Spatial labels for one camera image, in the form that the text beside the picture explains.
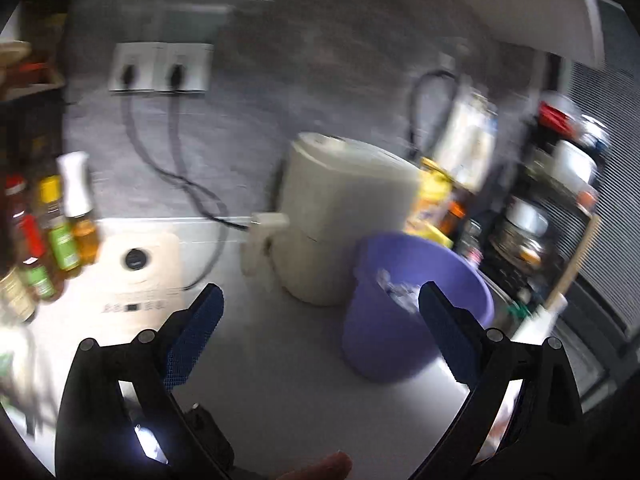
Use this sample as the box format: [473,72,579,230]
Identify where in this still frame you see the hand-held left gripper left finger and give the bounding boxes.
[54,283,225,480]

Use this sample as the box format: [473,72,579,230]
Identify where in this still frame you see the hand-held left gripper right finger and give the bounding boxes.
[409,281,585,480]

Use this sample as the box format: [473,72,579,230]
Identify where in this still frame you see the heap of mixed wrappers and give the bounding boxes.
[375,267,423,313]

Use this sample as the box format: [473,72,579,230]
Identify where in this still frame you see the purple plastic bucket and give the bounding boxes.
[342,232,496,383]

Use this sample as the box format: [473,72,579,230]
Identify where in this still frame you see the beige induction cooker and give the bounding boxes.
[90,231,183,328]

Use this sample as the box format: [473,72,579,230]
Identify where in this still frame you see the orange cap bottle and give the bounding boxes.
[442,187,473,251]

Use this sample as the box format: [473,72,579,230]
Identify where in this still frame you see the black kitchen shelf rack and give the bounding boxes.
[480,90,608,311]

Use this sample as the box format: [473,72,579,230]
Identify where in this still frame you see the yellow detergent bottle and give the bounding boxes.
[405,157,453,248]

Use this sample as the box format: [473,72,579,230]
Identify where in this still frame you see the steel pot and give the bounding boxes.
[502,195,551,241]

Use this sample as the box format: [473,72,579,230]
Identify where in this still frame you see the wooden stick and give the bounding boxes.
[542,212,601,311]

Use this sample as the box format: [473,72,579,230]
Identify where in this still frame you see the white top oil dispenser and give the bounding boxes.
[56,151,101,266]

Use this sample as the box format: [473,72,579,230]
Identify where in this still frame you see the green label yellow cap bottle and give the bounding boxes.
[37,175,83,281]

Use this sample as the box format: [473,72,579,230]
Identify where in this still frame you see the white air fryer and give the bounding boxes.
[242,131,423,307]

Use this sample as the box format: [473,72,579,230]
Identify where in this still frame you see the dark soy sauce bottle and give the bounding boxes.
[0,260,38,326]

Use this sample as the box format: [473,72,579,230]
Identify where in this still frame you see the red label sauce bottle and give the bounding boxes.
[4,175,58,303]

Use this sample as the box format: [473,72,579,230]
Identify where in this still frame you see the hanging clear plastic bags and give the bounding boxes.
[432,77,501,193]

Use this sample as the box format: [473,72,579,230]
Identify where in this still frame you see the grey window blind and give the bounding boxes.
[565,60,640,341]

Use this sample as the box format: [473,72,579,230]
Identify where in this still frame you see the white pot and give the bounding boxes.
[550,140,598,191]

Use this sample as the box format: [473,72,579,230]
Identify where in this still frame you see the black dish rack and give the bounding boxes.
[0,0,71,176]

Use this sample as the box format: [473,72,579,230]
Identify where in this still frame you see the hanging black cable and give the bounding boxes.
[407,70,458,161]

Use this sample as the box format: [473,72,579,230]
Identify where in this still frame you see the black power cable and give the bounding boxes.
[167,62,251,231]
[120,62,228,291]

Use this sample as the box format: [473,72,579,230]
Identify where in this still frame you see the grey wall socket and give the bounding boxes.
[109,42,163,95]
[152,42,215,95]

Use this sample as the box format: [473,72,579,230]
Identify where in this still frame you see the white wall cabinet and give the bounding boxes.
[440,0,608,68]

